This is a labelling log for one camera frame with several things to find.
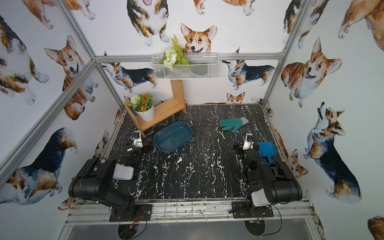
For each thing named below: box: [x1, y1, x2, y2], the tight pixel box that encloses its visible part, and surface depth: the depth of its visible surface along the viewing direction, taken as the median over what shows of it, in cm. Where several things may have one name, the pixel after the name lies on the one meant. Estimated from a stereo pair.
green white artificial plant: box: [159, 34, 189, 70], surface depth 82 cm
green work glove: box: [219, 116, 249, 133], surface depth 112 cm
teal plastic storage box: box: [153, 121, 193, 154], surface depth 105 cm
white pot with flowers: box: [131, 93, 155, 122], surface depth 97 cm
